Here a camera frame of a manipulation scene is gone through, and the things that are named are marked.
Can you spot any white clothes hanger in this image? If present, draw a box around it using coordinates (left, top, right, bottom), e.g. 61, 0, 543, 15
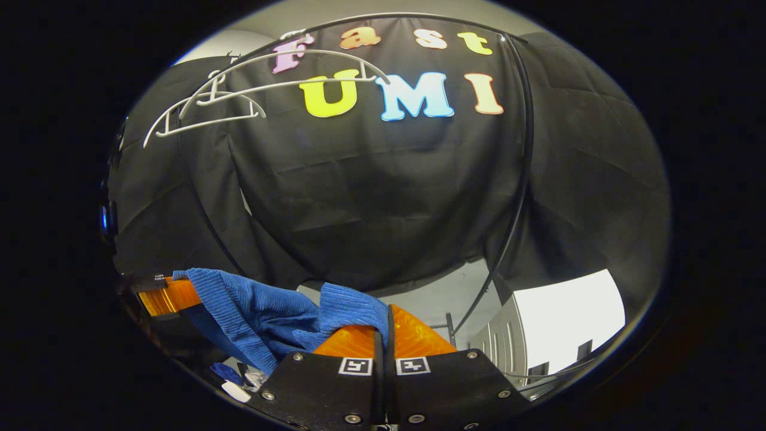
142, 90, 268, 148
178, 47, 391, 120

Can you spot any black clothes rack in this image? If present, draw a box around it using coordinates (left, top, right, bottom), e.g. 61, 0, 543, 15
197, 12, 534, 348

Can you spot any blue corduroy jacket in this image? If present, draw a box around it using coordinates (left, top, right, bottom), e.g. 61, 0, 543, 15
172, 268, 391, 387

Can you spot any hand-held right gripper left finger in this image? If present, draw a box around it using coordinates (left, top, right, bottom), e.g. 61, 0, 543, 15
245, 323, 384, 431

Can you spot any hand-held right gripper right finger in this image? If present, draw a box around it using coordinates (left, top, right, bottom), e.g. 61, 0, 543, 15
386, 304, 530, 431

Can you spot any black backdrop cloth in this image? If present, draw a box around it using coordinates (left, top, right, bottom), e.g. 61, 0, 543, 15
108, 18, 671, 312

